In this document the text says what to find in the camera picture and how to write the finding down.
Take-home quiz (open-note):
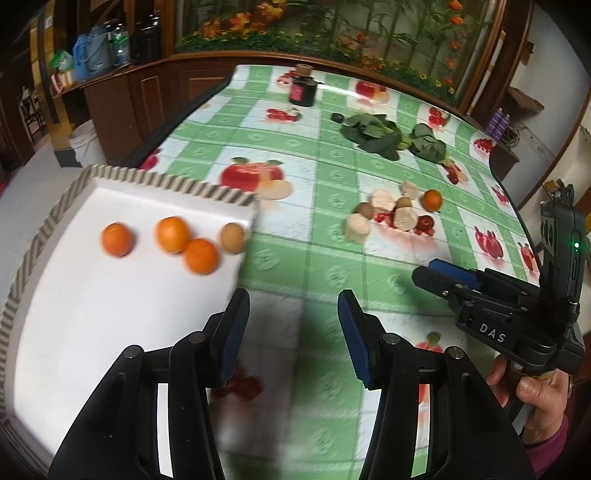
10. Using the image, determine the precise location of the flower and bamboo wall mural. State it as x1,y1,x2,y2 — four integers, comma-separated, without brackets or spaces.
175,0,504,107

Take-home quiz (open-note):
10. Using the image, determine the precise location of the blue-grey water jug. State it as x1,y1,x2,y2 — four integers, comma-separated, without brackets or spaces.
88,25,116,75

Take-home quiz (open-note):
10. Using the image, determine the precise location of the black bottle with pink label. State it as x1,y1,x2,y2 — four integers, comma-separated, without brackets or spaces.
289,76,319,108

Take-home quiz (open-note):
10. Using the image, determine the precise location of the person's right forearm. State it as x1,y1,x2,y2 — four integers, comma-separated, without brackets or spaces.
526,415,572,468

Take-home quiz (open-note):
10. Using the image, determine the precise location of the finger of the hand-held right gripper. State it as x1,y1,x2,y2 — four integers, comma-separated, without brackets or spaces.
427,259,539,305
412,267,467,303

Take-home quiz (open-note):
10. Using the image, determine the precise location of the green and white bag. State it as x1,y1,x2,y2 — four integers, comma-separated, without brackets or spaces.
50,48,77,86

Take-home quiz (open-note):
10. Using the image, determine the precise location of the green checked fruit-print tablecloth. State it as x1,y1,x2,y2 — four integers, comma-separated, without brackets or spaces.
124,65,543,480

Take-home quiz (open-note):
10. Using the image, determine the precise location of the person's right hand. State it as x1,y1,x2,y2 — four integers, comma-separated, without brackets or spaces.
487,356,570,448

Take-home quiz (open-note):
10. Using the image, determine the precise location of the blue thermos bottle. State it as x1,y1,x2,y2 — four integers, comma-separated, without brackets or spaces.
74,34,90,81

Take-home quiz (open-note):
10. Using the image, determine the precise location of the wooden cabinet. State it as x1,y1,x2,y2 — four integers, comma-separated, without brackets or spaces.
51,51,241,162

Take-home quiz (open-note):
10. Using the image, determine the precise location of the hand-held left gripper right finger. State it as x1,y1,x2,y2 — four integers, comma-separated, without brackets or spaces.
337,290,536,480

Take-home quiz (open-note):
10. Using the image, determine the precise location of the clear plastic bottle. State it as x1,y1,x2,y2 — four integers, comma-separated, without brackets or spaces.
113,23,131,65

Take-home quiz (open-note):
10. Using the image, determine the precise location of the white tray with striped rim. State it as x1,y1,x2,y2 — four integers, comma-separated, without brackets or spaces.
0,165,262,467

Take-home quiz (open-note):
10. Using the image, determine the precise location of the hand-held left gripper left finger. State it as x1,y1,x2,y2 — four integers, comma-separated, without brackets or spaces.
48,288,252,480

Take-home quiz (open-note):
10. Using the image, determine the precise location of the dark wooden chair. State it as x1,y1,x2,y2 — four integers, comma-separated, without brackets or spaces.
18,88,47,144

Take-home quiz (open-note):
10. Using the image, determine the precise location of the leafy green vegetable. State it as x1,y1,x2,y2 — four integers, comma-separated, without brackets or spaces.
341,113,408,161
409,122,448,163

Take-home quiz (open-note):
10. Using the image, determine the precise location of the black pot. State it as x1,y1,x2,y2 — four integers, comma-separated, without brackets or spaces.
130,16,161,63

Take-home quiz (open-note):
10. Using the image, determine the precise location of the white plastic bucket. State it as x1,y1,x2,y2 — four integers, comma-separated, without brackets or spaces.
69,121,108,168

